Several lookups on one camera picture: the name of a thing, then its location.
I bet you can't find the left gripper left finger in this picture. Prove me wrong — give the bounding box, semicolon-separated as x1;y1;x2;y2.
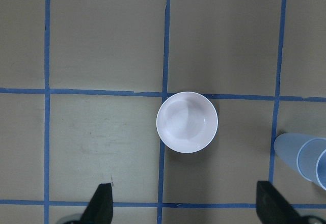
58;183;114;223

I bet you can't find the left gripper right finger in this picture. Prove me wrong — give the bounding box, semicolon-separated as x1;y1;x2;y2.
256;181;325;224

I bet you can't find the light blue cup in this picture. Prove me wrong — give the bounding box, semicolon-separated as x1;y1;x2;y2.
316;150;325;190
274;133;325;186

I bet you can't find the pink bowl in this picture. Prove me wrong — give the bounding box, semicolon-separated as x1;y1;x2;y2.
156;92;219;153

